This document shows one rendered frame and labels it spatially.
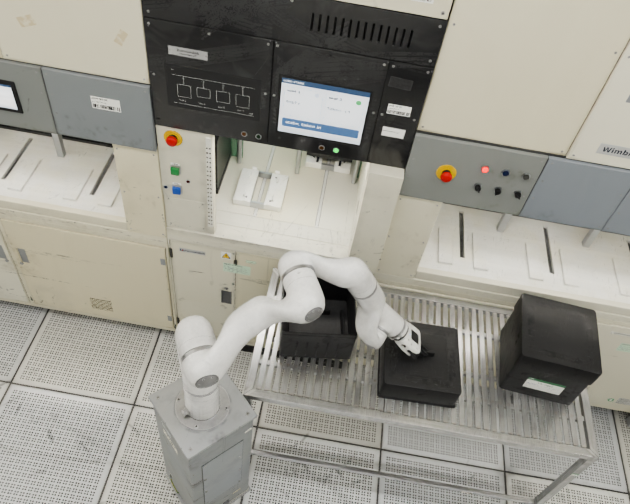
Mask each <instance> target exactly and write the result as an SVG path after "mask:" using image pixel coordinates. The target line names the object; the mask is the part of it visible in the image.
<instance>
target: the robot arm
mask: <svg viewBox="0 0 630 504"><path fill-rule="evenodd" d="M278 272H279V276H280V278H281V281H282V284H283V286H284V289H285V291H286V297H285V298H284V299H283V300H275V299H273V298H270V297H267V296H257V297H254V298H252V299H250V300H249V301H247V302H246V303H244V304H243V305H241V306H240V307H238V308H237V309H236V310H235V311H233V312H232V313H231V314H230V316H229V317H228V318H227V319H226V321H225V323H224V325H223V327H222V330H221V332H220V335H219V337H218V339H217V340H216V337H215V334H214V331H213V328H212V326H211V324H210V323H209V321H208V320H207V319H206V318H204V317H202V316H198V315H193V316H189V317H186V318H184V319H183V320H181V321H180V322H179V324H178V325H177V328H176V331H175V343H176V349H177V354H178V359H179V364H180V369H181V375H182V382H183V389H182V390H181V392H180V393H179V395H178V396H177V399H176V402H175V412H176V415H177V418H178V420H179V421H180V422H181V424H183V425H184V426H185V427H187V428H188V429H191V430H194V431H208V430H211V429H214V428H216V427H217V426H219V425H220V424H221V423H222V422H223V421H224V420H225V418H226V417H227V415H228V413H229V409H230V400H229V396H228V394H227V392H226V390H225V389H224V388H223V387H222V386H221V385H220V380H221V379H222V377H223V376H224V375H225V374H226V372H227V371H228V369H229V368H230V366H231V365H232V363H233V362H234V360H235V358H236V357H237V355H238V354H239V352H240V351H241V349H242V348H243V347H244V346H245V345H246V344H247V343H248V342H249V341H250V340H251V339H252V338H253V337H255V336H256V335H258V334H259V333H261V332H262V331H264V330H265V329H267V328H269V327H270V326H272V325H274V324H276V323H280V322H292V323H298V324H307V323H310V322H313V321H315V320H316V319H318V318H319V317H320V316H321V314H322V313H323V311H324V308H325V298H324V295H323V292H322V289H321V287H320V284H319V282H318V279H317V277H318V278H321V279H323V280H325V281H327V282H329V283H331V284H333V285H336V286H338V287H341V288H347V289H348V290H349V292H350V293H351V295H352V296H353V297H354V298H355V300H356V301H357V302H358V304H359V305H358V309H357V313H356V320H355V327H356V331H357V334H358V336H359V337H360V339H361V340H362V341H363V343H364V344H365V345H366V346H368V347H370V348H371V349H378V348H380V347H381V346H382V344H383V343H384V341H385V339H386V338H387V336H388V337H389V338H390V339H391V340H394V341H395V342H396V344H397V345H398V346H399V347H400V348H401V350H402V351H403V352H405V353H406V354H407V355H409V356H410V355H411V356H412V357H413V359H417V357H418V356H420V357H425V356H428V353H426V352H425V351H424V350H423V349H426V350H428V349H427V348H426V347H425V346H424V345H423V344H422V342H421V340H420V331H419V330H418V329H417V328H416V327H415V326H413V325H412V324H410V323H409V322H407V321H405V320H404V319H403V318H402V317H401V316H400V315H399V314H398V313H396V312H395V311H394V310H393V309H392V308H391V307H390V306H389V305H388V304H387V303H386V302H385V295H384V292H383V291H382V289H381V287H380V286H379V284H378V282H377V280H376V279H375V277H374V276H373V274H372V272H371V271H370V269H369V268H368V266H367V265H366V263H365V262H364V261H363V260H361V259H360V258H357V257H344V258H327V257H322V256H319V255H317V254H314V253H312V252H309V251H305V250H292V251H289V252H287V253H285V254H284V255H283V256H282V257H281V258H280V260H279V263H278Z"/></svg>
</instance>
